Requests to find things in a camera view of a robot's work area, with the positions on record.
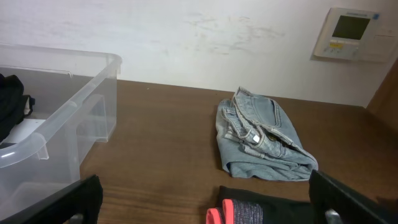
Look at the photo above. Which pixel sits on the white label in container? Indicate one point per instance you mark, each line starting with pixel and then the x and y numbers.
pixel 22 130

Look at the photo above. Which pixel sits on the clear plastic storage container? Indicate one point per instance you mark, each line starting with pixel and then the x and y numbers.
pixel 75 93

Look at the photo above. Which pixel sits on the black garment with red waistband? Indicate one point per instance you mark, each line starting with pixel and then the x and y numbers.
pixel 238 206

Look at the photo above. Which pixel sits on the light blue folded jeans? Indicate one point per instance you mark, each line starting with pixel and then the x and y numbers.
pixel 257 139

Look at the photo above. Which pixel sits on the wall control panel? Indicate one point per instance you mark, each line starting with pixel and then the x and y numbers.
pixel 349 34

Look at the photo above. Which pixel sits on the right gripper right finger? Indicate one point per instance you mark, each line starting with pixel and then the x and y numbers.
pixel 335 202

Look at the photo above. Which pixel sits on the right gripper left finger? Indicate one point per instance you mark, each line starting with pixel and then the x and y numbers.
pixel 82 198

